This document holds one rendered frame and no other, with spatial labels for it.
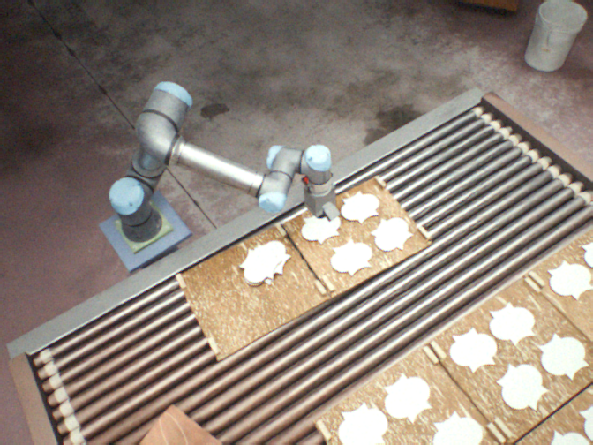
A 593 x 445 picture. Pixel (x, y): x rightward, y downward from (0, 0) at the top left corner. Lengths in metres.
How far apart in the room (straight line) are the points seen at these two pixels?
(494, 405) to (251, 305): 0.79
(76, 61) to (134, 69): 0.49
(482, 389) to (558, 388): 0.22
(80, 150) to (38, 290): 1.03
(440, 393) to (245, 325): 0.63
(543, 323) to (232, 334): 0.98
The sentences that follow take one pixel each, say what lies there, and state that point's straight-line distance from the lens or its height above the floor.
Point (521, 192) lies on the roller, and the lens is 2.13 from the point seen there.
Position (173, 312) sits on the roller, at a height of 0.92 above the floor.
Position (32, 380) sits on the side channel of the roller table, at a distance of 1.89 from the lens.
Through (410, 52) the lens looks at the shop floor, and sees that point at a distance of 4.11.
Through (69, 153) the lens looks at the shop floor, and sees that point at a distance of 3.81.
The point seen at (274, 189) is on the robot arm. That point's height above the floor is 1.32.
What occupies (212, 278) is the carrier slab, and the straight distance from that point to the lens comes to 1.85.
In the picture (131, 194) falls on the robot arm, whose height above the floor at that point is 1.12.
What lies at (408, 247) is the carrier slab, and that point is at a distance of 1.88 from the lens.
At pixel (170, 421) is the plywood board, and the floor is 1.04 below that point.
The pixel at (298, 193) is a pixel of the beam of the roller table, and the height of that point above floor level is 0.92.
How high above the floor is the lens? 2.52
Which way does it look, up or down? 55 degrees down
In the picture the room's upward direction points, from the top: 7 degrees counter-clockwise
